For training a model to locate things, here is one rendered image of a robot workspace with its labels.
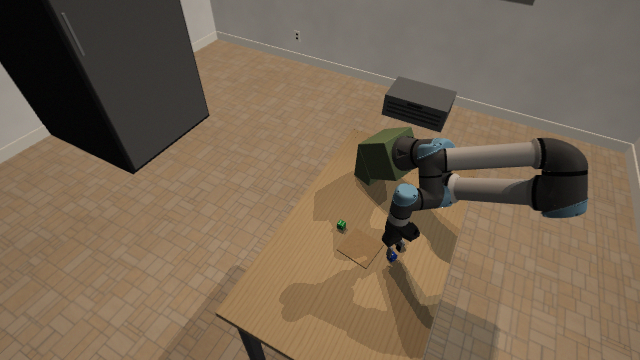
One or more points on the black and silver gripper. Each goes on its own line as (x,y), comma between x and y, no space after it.
(393,233)

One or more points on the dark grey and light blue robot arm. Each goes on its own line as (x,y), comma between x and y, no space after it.
(560,193)

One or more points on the blue die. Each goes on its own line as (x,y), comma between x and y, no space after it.
(393,257)

